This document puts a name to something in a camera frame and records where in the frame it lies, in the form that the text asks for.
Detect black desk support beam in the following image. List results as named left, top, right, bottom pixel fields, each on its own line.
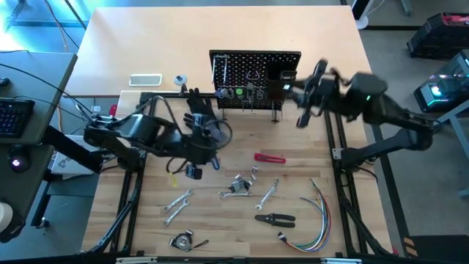
left=40, top=125, right=115, bottom=174

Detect black keyboard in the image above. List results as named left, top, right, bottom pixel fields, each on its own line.
left=0, top=97, right=37, bottom=139

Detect grey desk frame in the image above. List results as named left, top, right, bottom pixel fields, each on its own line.
left=426, top=106, right=469, bottom=199

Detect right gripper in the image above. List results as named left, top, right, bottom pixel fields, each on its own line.
left=288, top=71, right=351, bottom=129

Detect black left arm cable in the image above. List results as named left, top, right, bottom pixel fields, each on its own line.
left=160, top=94, right=235, bottom=176

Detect white pedestal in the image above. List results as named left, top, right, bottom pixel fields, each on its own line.
left=351, top=0, right=385, bottom=30

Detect black orange-striped mat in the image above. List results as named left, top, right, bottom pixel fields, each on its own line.
left=402, top=234, right=469, bottom=264

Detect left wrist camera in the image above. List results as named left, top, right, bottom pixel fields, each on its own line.
left=185, top=164, right=204, bottom=181

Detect black wire stripper pliers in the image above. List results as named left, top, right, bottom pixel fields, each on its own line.
left=254, top=213, right=297, bottom=229

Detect white rectangular tray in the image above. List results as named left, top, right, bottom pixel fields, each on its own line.
left=128, top=73, right=163, bottom=88

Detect light wooden desk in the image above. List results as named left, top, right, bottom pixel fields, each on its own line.
left=64, top=4, right=380, bottom=98

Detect red utility knife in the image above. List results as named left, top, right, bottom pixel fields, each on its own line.
left=254, top=152, right=287, bottom=165

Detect black metal clip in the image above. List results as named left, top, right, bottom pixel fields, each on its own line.
left=227, top=179, right=253, bottom=194

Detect coloured wire bundle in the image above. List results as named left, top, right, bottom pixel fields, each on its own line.
left=277, top=177, right=333, bottom=254

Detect cream tape roll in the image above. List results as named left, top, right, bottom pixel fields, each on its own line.
left=0, top=202, right=15, bottom=234

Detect silver aluminium bar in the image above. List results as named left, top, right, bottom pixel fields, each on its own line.
left=115, top=257, right=159, bottom=264
left=320, top=257, right=363, bottom=264

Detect yellow cable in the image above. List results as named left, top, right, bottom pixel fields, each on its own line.
left=43, top=0, right=70, bottom=53

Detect black perforated pegboard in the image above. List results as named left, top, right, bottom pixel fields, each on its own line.
left=208, top=48, right=303, bottom=111

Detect grey-handled screwdriver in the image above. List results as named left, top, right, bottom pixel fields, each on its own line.
left=245, top=82, right=256, bottom=113

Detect green-handled screwdriver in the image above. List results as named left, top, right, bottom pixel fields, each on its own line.
left=234, top=87, right=245, bottom=111

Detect grey tape measure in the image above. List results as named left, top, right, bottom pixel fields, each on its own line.
left=168, top=230, right=210, bottom=253

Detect black pegboard bin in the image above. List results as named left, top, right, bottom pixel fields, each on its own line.
left=265, top=58, right=298, bottom=102

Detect black aluminium frame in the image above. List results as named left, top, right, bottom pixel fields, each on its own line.
left=86, top=84, right=396, bottom=260

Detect black mouse green light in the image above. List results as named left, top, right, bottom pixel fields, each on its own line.
left=6, top=144, right=32, bottom=174

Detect grey office desk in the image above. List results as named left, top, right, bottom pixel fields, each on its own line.
left=0, top=50, right=78, bottom=221

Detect black equipment case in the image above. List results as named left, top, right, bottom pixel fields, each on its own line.
left=406, top=12, right=469, bottom=60

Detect white cardboard box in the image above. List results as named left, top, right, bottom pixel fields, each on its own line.
left=48, top=134, right=104, bottom=180

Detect glowing computer tower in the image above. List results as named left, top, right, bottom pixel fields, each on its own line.
left=413, top=50, right=469, bottom=114

